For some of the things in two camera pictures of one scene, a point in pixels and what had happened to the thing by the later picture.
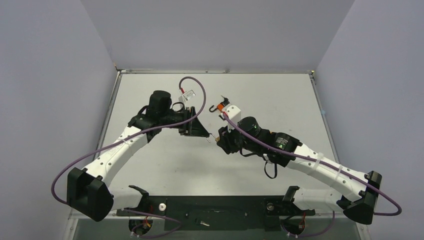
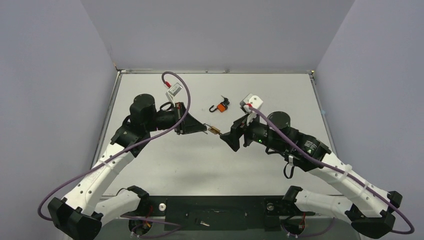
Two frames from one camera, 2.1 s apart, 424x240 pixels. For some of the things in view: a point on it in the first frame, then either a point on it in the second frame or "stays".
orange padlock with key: (220, 106) stays
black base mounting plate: (219, 213) stays
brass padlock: (217, 139) -> (213, 130)
